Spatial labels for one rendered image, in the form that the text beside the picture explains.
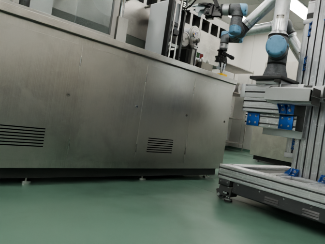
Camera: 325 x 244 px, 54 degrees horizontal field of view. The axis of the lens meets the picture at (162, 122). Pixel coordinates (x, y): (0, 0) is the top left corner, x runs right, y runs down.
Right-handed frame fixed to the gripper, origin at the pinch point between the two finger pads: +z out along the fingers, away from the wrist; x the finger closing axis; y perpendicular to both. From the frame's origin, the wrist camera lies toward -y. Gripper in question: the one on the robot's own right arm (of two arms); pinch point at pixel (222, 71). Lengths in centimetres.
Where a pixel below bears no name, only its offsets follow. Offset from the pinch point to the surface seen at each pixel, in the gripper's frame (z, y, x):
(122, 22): -19, 30, 88
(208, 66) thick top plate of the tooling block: -6.2, 19.5, -4.3
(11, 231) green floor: 94, -60, 179
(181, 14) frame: -36, 11, 48
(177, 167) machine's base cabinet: 83, -3, 42
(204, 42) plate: -40, 56, -35
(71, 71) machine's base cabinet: 29, -3, 139
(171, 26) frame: -25, 14, 54
